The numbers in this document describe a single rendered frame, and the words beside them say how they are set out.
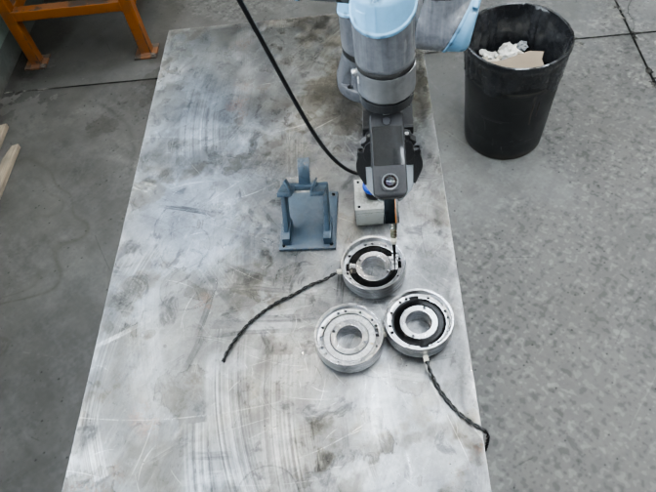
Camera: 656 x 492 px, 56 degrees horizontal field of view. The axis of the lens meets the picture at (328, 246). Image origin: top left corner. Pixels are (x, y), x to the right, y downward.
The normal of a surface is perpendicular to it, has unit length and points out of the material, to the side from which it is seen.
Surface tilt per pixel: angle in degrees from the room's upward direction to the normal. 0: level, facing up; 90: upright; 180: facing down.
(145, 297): 0
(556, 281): 0
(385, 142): 32
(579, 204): 0
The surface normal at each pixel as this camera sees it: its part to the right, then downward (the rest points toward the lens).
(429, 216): -0.11, -0.58
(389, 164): -0.07, -0.06
